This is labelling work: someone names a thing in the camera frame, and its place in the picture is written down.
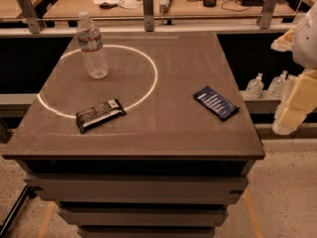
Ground clear sanitizer bottle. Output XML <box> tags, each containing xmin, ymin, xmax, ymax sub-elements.
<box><xmin>245</xmin><ymin>72</ymin><xmax>264</xmax><ymax>99</ymax></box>
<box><xmin>267</xmin><ymin>70</ymin><xmax>288</xmax><ymax>97</ymax></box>

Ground metal bracket right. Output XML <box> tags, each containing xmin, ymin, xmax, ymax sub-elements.
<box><xmin>257</xmin><ymin>0</ymin><xmax>282</xmax><ymax>29</ymax></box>

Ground clear sanitizer bottle left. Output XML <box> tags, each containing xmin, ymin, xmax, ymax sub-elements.
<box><xmin>245</xmin><ymin>72</ymin><xmax>264</xmax><ymax>99</ymax></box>

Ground metal bracket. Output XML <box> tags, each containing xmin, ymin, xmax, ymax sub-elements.
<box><xmin>17</xmin><ymin>0</ymin><xmax>43</xmax><ymax>34</ymax></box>
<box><xmin>143</xmin><ymin>0</ymin><xmax>155</xmax><ymax>32</ymax></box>
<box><xmin>257</xmin><ymin>0</ymin><xmax>282</xmax><ymax>29</ymax></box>

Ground clear sanitizer bottle right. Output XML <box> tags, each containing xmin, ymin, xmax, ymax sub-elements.
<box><xmin>267</xmin><ymin>70</ymin><xmax>288</xmax><ymax>97</ymax></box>

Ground black round cup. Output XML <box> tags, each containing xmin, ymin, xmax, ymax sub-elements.
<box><xmin>203</xmin><ymin>0</ymin><xmax>217</xmax><ymax>7</ymax></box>

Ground blue rxbar blueberry wrapper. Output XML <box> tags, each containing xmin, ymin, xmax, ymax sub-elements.
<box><xmin>193</xmin><ymin>86</ymin><xmax>240</xmax><ymax>121</ymax></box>

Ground clear plastic water bottle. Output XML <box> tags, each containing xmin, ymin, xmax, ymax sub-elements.
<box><xmin>76</xmin><ymin>11</ymin><xmax>108</xmax><ymax>79</ymax></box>

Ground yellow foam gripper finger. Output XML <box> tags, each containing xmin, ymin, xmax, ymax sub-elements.
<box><xmin>272</xmin><ymin>68</ymin><xmax>317</xmax><ymax>135</ymax></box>
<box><xmin>270</xmin><ymin>28</ymin><xmax>295</xmax><ymax>52</ymax></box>

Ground black snack bar wrapper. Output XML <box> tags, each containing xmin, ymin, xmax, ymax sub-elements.
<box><xmin>76</xmin><ymin>99</ymin><xmax>127</xmax><ymax>134</ymax></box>

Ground metal bracket left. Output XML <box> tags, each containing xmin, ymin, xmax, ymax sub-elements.
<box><xmin>17</xmin><ymin>0</ymin><xmax>43</xmax><ymax>34</ymax></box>

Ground metal bracket middle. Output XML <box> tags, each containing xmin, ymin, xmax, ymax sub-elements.
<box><xmin>143</xmin><ymin>0</ymin><xmax>155</xmax><ymax>32</ymax></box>

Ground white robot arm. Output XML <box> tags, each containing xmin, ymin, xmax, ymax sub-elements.
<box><xmin>270</xmin><ymin>4</ymin><xmax>317</xmax><ymax>135</ymax></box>

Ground grey drawer cabinet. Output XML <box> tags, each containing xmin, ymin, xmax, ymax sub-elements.
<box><xmin>19</xmin><ymin>159</ymin><xmax>257</xmax><ymax>238</ymax></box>

